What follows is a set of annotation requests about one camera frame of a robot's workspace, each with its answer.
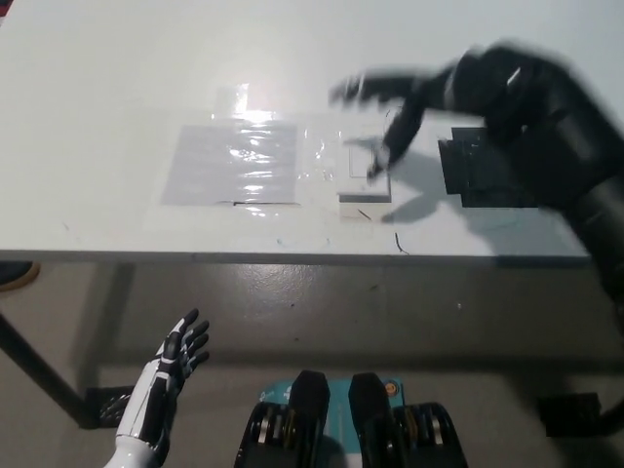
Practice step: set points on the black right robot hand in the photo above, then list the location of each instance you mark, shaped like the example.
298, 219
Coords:
439, 83

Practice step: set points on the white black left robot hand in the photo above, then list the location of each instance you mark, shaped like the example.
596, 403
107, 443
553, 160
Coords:
156, 390

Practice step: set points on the white rocker wall switch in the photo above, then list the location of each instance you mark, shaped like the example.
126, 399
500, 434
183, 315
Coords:
356, 187

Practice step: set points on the black table foot plate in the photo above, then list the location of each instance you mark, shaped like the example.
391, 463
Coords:
105, 407
568, 414

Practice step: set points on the black tape patch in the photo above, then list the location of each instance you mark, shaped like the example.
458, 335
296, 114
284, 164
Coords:
470, 170

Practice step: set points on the black slanted table leg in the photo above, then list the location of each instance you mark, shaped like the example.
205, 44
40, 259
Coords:
41, 373

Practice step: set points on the dark shoe with tan sole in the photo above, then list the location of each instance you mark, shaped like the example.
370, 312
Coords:
14, 278

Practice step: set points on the grey sheet under clear tape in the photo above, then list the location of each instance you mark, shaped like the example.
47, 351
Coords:
224, 166

